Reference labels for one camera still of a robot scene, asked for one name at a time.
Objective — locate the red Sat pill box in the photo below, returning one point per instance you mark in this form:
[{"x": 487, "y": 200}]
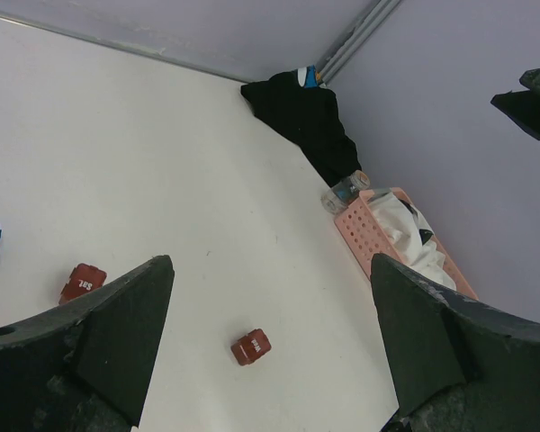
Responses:
[{"x": 83, "y": 279}]

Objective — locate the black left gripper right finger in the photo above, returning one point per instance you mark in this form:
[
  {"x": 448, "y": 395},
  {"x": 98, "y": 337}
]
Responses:
[{"x": 456, "y": 363}]

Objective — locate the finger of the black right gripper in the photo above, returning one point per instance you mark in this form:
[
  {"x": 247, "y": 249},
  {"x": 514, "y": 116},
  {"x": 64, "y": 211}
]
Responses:
[{"x": 523, "y": 107}]

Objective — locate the white cloth in basket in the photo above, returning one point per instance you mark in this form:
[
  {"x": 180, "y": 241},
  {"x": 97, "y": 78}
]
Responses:
[{"x": 412, "y": 237}]

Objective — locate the pink perforated basket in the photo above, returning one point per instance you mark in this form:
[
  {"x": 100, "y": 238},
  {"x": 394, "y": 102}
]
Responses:
[{"x": 362, "y": 232}]

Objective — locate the aluminium corner post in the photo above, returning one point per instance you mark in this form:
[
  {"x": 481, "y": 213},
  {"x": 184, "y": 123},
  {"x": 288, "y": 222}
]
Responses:
[{"x": 354, "y": 36}]

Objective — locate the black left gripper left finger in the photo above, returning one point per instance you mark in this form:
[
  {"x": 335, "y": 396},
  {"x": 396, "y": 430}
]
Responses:
[{"x": 87, "y": 365}]

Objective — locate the clear pill bottle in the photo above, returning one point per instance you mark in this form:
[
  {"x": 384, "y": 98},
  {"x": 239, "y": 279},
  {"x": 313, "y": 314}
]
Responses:
[{"x": 338, "y": 197}]

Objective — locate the red Wed pill box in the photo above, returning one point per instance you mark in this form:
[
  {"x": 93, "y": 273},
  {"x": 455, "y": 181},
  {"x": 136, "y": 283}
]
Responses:
[{"x": 251, "y": 347}]

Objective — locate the black cloth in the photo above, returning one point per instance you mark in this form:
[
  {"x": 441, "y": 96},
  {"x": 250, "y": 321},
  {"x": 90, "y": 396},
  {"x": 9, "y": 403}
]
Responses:
[{"x": 297, "y": 105}]

